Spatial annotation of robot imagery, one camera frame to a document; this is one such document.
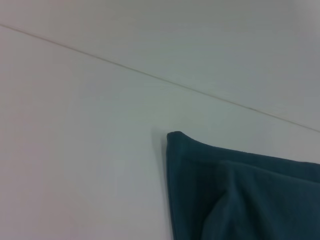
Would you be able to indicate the teal blue FREE t-shirt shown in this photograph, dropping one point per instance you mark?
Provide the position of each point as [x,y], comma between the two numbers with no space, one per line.
[237,195]

